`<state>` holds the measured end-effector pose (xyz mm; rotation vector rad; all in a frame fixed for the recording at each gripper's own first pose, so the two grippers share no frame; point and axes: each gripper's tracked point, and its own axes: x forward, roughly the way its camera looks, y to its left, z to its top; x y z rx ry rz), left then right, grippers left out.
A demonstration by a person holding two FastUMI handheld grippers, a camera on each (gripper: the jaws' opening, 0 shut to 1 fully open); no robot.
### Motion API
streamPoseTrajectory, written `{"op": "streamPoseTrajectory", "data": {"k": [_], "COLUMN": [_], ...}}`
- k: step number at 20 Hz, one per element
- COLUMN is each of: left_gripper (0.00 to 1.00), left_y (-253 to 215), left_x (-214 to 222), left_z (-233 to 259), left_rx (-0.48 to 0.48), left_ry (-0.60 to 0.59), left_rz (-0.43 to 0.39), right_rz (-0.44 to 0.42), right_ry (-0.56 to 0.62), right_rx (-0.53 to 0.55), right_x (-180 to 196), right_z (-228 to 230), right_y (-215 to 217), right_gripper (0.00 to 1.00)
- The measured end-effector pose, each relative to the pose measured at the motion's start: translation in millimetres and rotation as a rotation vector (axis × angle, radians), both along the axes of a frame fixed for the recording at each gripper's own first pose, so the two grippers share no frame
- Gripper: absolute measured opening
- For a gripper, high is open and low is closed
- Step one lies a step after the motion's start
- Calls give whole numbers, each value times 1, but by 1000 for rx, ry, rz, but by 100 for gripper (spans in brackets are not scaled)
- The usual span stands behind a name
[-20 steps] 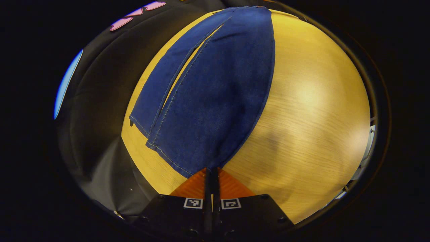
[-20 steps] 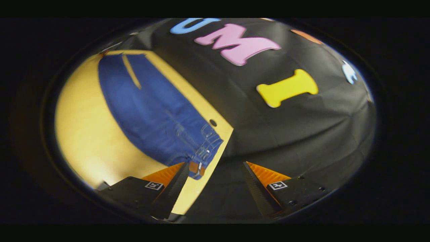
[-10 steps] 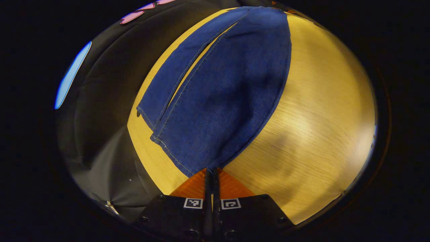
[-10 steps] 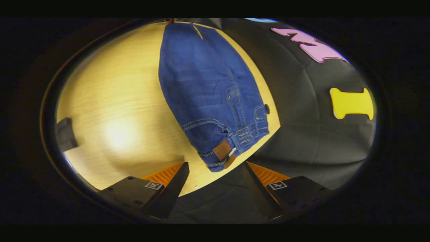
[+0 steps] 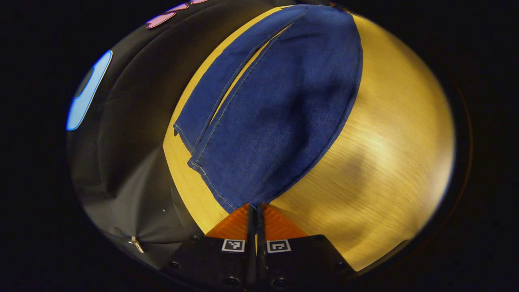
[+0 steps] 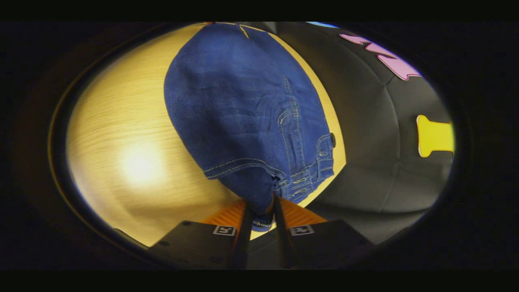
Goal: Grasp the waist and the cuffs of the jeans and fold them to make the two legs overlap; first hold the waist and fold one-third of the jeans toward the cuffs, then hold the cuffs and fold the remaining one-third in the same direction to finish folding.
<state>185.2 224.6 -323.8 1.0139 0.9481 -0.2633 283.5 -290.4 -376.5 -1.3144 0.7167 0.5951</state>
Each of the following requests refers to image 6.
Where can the black backdrop cloth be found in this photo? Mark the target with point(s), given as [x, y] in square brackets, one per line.
[373, 154]

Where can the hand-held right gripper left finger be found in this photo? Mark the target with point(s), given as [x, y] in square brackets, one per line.
[202, 243]

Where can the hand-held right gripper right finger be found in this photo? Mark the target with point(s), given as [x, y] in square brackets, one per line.
[324, 243]

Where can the blue denim jeans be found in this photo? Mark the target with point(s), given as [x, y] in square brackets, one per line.
[235, 101]

